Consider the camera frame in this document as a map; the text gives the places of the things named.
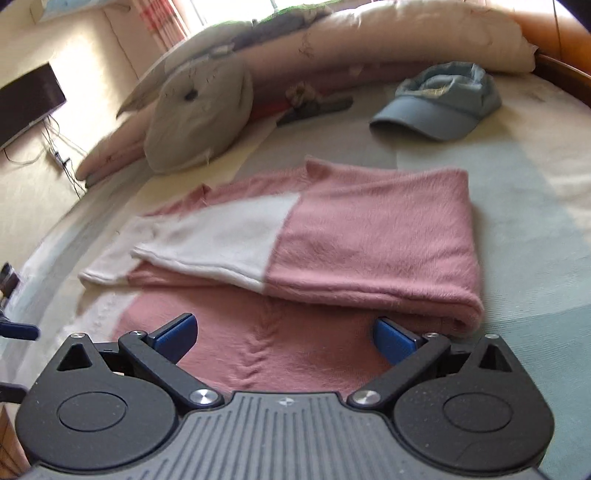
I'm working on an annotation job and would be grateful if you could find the window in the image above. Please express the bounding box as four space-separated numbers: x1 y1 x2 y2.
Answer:
188 0 370 29

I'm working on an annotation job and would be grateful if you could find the wooden headboard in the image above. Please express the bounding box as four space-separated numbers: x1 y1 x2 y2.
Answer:
509 0 591 99

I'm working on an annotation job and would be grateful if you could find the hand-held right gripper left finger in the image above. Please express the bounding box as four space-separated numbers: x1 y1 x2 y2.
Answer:
55 313 225 412

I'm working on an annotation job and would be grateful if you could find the folded grey cloth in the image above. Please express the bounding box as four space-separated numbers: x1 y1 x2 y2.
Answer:
248 6 334 48

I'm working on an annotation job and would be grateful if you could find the beige flower ornament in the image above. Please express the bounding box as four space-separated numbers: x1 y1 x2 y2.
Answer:
284 83 325 110

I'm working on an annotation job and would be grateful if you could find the white air conditioner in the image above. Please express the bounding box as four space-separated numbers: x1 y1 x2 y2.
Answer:
38 0 118 25

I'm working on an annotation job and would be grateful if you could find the black television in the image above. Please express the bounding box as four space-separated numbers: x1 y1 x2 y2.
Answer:
0 62 68 151

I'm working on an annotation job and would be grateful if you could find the grey cat face cushion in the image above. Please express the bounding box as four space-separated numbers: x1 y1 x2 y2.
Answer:
144 59 256 176

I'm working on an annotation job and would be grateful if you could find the pink and white sweater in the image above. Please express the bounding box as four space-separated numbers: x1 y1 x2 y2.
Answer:
78 156 486 398

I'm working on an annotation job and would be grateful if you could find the pink plaid curtain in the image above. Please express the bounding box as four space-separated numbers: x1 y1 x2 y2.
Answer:
133 0 195 52

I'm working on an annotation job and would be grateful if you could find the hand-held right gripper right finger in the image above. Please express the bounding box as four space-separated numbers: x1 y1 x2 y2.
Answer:
347 316 519 413

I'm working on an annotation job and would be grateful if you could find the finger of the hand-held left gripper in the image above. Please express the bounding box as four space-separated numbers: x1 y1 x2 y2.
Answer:
0 320 42 343
0 381 27 405

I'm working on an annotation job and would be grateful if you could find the blue cap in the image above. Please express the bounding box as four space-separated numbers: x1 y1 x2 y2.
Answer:
368 62 504 142

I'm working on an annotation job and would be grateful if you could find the grey patterned pillow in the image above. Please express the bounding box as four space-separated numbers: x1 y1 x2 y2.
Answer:
115 21 260 117

